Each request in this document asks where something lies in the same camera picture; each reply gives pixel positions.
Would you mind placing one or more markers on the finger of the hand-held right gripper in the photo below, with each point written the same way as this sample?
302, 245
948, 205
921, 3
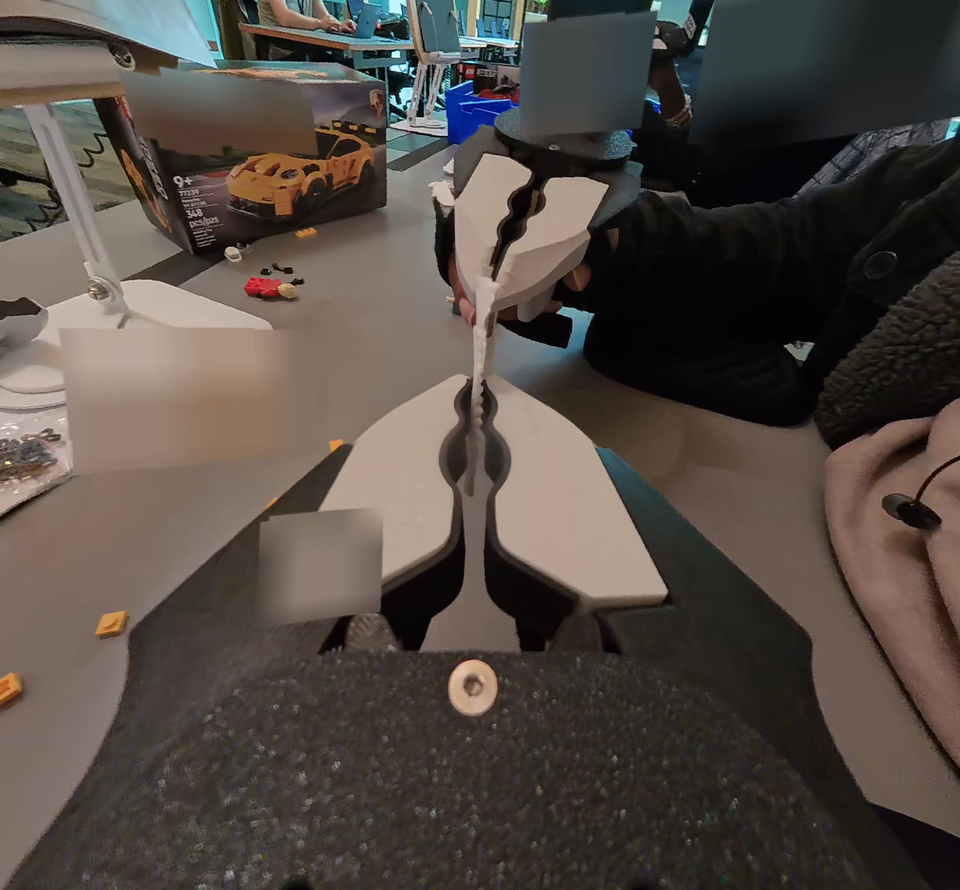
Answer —
562, 230
480, 207

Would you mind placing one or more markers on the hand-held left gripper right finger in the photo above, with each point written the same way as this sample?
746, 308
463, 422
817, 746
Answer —
570, 515

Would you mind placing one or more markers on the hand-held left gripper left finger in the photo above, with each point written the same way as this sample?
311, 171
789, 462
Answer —
405, 470

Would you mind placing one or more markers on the white paper bag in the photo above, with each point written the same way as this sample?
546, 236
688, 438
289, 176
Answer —
480, 350

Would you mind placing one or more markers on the another person's forearm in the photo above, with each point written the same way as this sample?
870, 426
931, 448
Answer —
671, 87

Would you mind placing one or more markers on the lego set box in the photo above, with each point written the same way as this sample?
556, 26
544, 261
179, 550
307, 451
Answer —
285, 177

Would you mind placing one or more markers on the red lego minifigure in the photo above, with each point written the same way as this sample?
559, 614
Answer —
266, 288

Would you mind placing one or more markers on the person's right hand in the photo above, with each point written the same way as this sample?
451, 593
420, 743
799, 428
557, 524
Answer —
463, 297

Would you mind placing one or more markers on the blue plastic bin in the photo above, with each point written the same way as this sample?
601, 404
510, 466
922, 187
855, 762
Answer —
480, 117

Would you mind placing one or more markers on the white board stand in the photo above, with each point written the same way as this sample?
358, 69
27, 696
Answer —
427, 91

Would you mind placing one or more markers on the long background desk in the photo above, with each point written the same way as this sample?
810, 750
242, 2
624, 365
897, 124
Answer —
390, 44

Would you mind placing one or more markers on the open laptop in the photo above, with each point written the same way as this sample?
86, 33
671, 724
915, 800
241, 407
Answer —
367, 20

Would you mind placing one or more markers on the dark office chair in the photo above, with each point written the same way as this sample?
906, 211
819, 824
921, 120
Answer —
232, 12

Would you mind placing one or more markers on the beige hoodie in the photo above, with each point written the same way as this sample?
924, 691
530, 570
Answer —
885, 605

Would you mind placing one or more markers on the black fleece garment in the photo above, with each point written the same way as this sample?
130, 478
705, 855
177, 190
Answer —
892, 365

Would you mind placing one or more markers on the clear bag of dark parts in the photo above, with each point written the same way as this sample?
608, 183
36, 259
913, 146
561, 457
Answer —
30, 455

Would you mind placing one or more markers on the white cradle with black edge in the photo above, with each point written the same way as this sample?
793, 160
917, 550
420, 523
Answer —
19, 320

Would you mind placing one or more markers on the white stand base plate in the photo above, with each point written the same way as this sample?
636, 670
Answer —
195, 305

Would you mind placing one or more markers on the white slotted stand post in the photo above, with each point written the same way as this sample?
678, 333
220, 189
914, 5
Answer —
67, 185

